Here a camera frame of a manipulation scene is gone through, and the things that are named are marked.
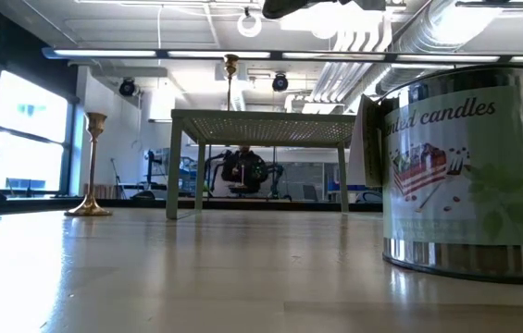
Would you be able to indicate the white ceiling pipes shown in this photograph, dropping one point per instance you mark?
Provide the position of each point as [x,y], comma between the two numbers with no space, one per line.
[349,69]

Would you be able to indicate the black background robot arm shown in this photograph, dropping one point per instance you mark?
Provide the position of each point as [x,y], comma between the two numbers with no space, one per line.
[277,175]
[215,168]

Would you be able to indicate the black aluminium table frame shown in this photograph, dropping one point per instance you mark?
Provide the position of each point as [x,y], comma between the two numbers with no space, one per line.
[140,203]

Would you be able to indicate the silver candle tin cake label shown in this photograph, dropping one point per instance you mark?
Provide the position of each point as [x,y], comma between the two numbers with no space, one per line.
[464,185]

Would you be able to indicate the silver ventilation duct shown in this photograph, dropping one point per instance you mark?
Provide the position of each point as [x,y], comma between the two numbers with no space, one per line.
[427,28]

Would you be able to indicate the overhead light bar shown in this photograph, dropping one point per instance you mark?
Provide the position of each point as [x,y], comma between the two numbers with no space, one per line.
[335,55]

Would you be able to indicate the silver candle tin floral label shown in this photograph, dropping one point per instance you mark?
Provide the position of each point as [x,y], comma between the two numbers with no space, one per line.
[284,7]

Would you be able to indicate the person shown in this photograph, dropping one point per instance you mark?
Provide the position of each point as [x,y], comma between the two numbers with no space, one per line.
[242,168]

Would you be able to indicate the green perforated metal shelf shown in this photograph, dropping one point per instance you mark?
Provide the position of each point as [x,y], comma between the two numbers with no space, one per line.
[265,127]

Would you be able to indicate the brass candlestick holder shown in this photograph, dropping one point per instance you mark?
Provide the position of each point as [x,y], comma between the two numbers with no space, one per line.
[231,60]
[89,210]

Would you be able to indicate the black ceiling speaker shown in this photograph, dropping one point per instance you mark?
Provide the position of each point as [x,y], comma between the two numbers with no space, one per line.
[280,83]
[127,87]

